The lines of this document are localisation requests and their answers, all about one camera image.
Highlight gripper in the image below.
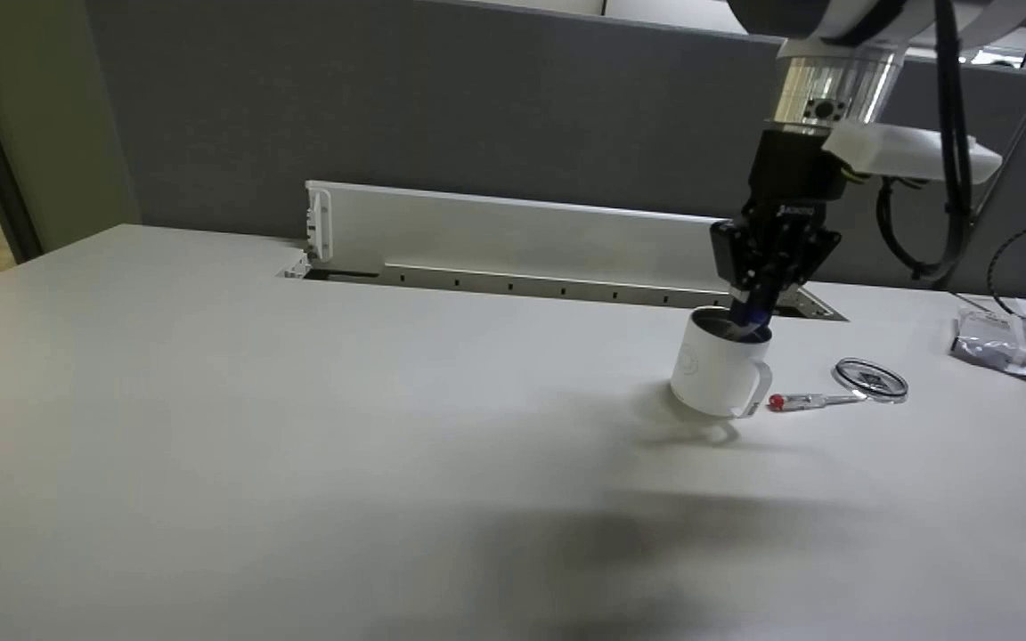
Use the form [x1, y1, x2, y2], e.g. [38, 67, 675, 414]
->
[710, 129, 851, 328]

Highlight blue marker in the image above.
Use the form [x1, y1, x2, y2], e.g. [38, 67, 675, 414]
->
[730, 298, 774, 345]

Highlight white mug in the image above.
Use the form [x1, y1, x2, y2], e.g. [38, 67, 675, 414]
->
[670, 306, 775, 420]

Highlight clear pen with red cap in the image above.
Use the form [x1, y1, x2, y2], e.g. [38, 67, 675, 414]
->
[767, 391, 867, 413]

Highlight clear round lid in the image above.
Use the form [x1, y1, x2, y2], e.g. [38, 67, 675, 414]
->
[831, 357, 910, 404]

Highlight clear plastic bag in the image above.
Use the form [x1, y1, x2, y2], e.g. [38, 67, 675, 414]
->
[949, 306, 1026, 394]

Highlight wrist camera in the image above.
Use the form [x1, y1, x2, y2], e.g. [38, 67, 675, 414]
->
[823, 120, 1004, 184]

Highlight white desk cable tray flap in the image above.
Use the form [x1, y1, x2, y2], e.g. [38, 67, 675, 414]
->
[303, 180, 735, 296]

